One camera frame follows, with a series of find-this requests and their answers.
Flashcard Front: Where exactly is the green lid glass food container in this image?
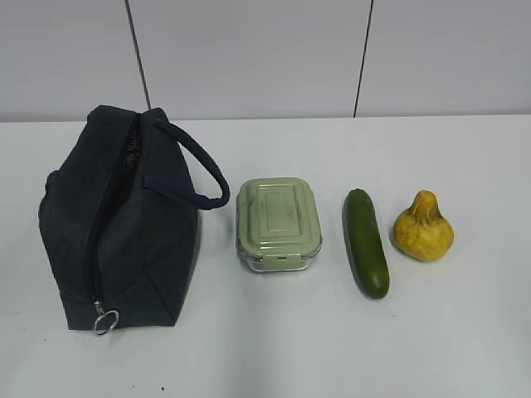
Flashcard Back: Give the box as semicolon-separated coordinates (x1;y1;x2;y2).
236;177;323;273

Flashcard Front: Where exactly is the green cucumber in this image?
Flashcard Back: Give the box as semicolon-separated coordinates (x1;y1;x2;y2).
343;188;390;300

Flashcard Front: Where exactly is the dark blue fabric lunch bag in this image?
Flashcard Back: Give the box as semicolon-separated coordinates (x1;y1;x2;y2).
38;105;230;335

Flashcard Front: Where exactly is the yellow squash gourd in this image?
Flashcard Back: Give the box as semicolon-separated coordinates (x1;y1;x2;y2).
392;190;455;262

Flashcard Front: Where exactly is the metal zipper pull ring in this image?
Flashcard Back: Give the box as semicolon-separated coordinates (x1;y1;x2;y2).
92;301;120;336

